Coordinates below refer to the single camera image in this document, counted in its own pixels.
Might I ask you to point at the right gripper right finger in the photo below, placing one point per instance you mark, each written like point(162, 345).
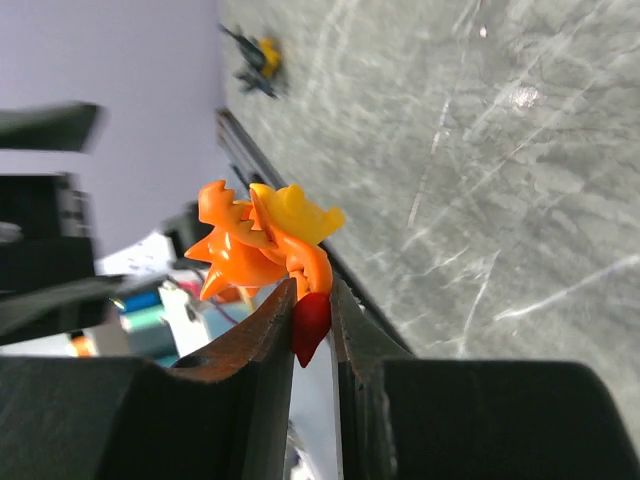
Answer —
point(401, 417)

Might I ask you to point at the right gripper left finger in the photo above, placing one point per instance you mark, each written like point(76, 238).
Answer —
point(220, 412)

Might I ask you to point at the orange fox toy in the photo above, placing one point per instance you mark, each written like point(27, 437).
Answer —
point(234, 263)

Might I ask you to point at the black dragon toy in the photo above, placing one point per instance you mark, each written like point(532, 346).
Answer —
point(262, 62)

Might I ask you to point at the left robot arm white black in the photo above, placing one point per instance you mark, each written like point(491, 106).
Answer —
point(49, 285)

